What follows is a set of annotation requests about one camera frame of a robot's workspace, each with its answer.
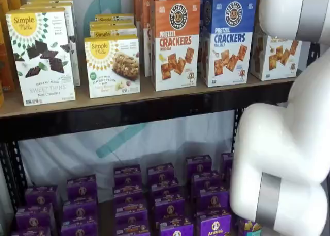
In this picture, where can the orange pretzel crackers box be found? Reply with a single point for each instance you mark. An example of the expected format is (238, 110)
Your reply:
(175, 45)
(145, 14)
(136, 4)

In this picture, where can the purple box with cracker picture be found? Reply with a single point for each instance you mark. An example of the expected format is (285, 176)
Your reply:
(248, 227)

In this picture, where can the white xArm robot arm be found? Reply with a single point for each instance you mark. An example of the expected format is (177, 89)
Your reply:
(283, 143)

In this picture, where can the mustard snack box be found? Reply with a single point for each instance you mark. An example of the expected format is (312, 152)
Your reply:
(15, 0)

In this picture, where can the yellow pretzel crackers box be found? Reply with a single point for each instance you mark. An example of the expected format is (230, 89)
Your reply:
(278, 58)

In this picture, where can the Simple Mills almond bars box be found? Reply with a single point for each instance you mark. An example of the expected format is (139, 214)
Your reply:
(113, 33)
(113, 17)
(113, 25)
(113, 68)

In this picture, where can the black metal shelf rack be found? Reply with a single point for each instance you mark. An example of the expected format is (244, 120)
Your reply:
(129, 117)

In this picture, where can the brown wooden shelf board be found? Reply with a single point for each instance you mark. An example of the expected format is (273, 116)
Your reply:
(144, 91)

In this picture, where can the purple Annie's box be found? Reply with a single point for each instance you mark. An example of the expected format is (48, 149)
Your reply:
(130, 205)
(161, 172)
(31, 232)
(206, 181)
(80, 210)
(213, 200)
(198, 166)
(227, 161)
(165, 189)
(34, 218)
(128, 192)
(41, 196)
(176, 229)
(215, 225)
(132, 233)
(131, 220)
(127, 174)
(79, 229)
(168, 209)
(82, 188)

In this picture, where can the dark orange snack box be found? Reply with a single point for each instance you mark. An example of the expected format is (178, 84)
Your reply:
(5, 60)

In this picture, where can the white backdrop with teal logo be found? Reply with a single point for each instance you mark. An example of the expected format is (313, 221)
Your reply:
(64, 156)

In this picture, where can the Simple Mills sweet thins box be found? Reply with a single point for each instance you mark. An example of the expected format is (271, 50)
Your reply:
(41, 60)
(73, 40)
(49, 1)

